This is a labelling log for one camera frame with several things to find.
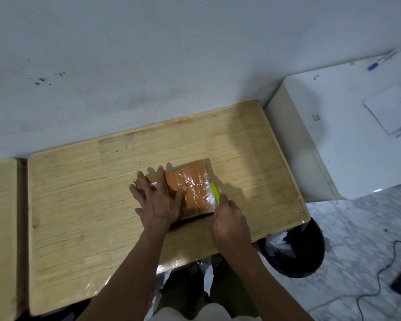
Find person's left hand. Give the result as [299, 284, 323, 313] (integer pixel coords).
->
[129, 166, 188, 232]

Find person's dark trousers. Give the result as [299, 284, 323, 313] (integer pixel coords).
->
[153, 255, 262, 319]

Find crumpled white trash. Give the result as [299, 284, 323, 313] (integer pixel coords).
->
[263, 232, 289, 258]

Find black trash bin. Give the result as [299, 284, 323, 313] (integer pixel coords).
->
[257, 217, 326, 279]

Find orange plastic-wrapped package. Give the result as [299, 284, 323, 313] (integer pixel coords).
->
[135, 160, 220, 228]

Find person's right hand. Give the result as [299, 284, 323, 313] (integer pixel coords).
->
[211, 194, 253, 255]

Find white cabinet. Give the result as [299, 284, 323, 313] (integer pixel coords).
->
[264, 47, 401, 203]

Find person's right forearm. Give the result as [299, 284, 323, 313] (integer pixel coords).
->
[221, 245, 314, 321]

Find blue pen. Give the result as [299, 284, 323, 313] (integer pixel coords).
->
[367, 47, 401, 71]

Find white printed paper sheet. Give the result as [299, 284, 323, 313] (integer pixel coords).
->
[364, 84, 401, 139]

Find person's left forearm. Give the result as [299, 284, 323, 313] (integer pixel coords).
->
[76, 227, 172, 321]

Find person's white shirt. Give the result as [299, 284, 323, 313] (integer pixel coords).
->
[153, 302, 262, 321]

